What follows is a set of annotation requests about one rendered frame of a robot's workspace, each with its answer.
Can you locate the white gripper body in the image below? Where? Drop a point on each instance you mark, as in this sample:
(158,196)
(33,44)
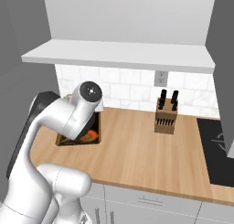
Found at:
(101,105)

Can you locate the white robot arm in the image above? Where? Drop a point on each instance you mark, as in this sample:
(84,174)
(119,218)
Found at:
(45,160)

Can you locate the grey tall cabinet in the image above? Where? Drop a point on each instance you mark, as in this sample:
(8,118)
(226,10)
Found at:
(18,66)

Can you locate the wooden knife block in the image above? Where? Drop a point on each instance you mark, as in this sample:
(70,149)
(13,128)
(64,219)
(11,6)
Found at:
(165,124)

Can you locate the grey cupboard door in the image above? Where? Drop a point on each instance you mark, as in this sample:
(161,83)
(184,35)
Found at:
(91,208)
(146,217)

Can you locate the black hob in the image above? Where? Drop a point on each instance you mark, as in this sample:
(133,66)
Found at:
(214,148)

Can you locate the grey drawer front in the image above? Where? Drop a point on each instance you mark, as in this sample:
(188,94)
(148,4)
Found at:
(218,214)
(176,203)

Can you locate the grey range hood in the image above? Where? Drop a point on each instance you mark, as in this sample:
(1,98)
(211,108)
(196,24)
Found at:
(224,66)

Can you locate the white wall shelf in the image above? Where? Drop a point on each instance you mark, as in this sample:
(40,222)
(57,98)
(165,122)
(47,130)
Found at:
(122,54)

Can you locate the grey wall outlet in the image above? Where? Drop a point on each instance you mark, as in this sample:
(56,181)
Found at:
(160,78)

